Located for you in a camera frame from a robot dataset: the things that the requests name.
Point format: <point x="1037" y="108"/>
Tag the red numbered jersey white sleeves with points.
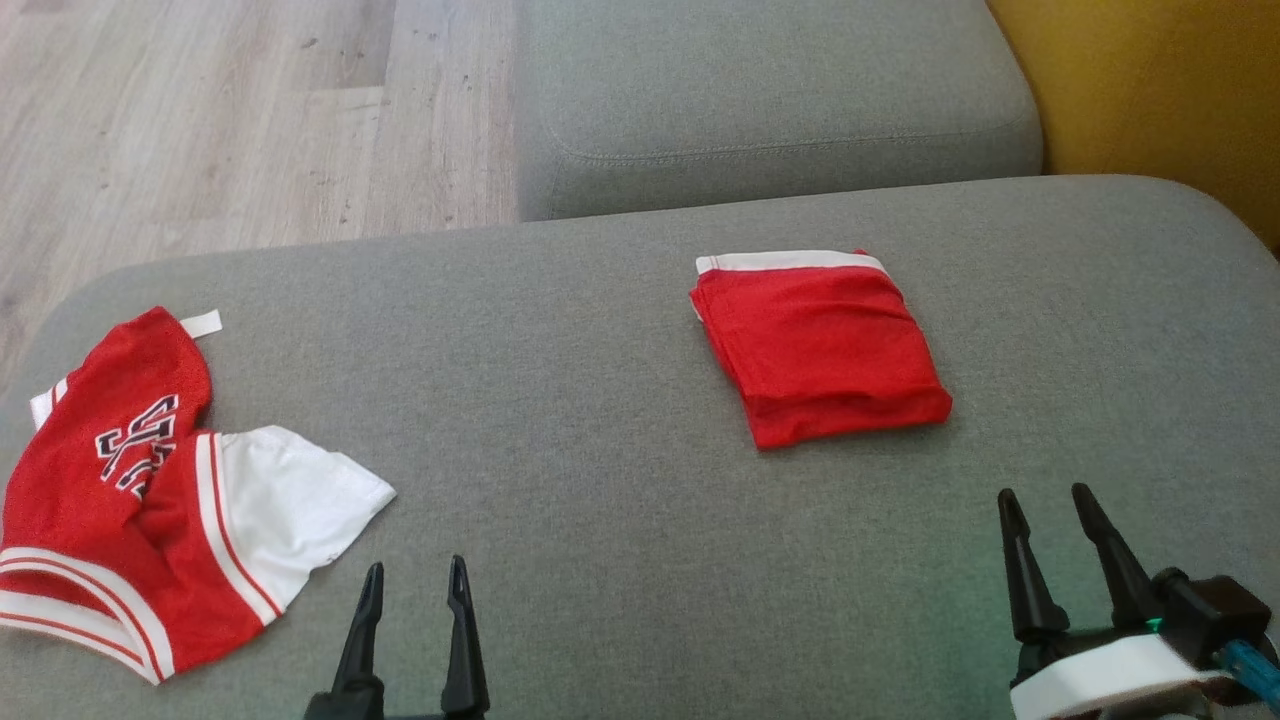
<point x="100" y="500"/>

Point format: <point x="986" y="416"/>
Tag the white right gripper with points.
<point x="1100" y="680"/>

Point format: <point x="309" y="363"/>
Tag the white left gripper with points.
<point x="410" y="717"/>

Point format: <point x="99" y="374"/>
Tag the large grey sofa seat cushion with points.
<point x="600" y="400"/>

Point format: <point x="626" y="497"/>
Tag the plain red white-banded garment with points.
<point x="820" y="350"/>

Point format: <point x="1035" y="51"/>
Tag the yellow sofa back cushion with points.
<point x="1150" y="90"/>

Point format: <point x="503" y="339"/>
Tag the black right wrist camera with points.
<point x="1215" y="610"/>

